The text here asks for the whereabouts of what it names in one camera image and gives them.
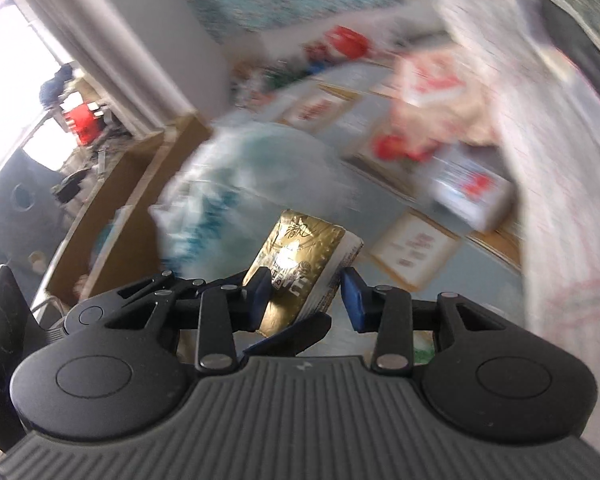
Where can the red crate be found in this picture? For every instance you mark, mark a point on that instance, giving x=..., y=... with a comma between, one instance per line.
x=82, y=122

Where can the large white plastic bag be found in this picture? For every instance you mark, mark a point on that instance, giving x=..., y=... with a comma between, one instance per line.
x=260, y=170

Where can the gold tissue pack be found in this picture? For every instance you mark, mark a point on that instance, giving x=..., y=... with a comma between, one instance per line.
x=295, y=250

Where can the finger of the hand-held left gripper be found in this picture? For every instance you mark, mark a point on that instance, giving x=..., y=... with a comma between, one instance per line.
x=300, y=332
x=180, y=280

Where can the red small item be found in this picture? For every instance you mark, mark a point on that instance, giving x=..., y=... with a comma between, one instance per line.
x=402, y=146

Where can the black speaker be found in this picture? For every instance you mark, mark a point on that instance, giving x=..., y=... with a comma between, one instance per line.
x=5, y=360

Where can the white green floral cloth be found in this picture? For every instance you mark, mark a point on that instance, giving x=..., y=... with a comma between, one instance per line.
x=424, y=350

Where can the black bicycle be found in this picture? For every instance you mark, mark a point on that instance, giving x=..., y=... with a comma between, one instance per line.
x=70, y=185

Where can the grey blanket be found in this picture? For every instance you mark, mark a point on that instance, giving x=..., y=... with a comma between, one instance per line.
x=595, y=70

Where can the pomegranate print table cover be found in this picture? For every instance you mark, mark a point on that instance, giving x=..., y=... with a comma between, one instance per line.
x=380, y=200

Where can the white fluffy blanket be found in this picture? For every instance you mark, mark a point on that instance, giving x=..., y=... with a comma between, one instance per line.
x=555, y=160

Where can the dark blue circle-print blanket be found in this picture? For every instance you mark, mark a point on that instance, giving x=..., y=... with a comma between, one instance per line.
x=10, y=210

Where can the red beige tissue pack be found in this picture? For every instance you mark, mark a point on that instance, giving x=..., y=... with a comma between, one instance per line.
x=430, y=80

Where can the red plastic bag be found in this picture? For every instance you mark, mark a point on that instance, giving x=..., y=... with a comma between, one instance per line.
x=345, y=42

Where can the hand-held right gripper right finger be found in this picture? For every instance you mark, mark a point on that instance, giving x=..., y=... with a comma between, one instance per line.
x=352, y=301

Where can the brown cardboard box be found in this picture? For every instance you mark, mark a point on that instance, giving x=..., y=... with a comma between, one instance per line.
x=125, y=185

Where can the white red printed box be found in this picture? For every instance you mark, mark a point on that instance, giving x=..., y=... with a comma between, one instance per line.
x=470, y=185

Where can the hanging blue cloth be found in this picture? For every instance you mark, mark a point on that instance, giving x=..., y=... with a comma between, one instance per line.
x=57, y=85

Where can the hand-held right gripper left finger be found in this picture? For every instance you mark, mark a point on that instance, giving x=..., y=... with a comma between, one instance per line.
x=260, y=297

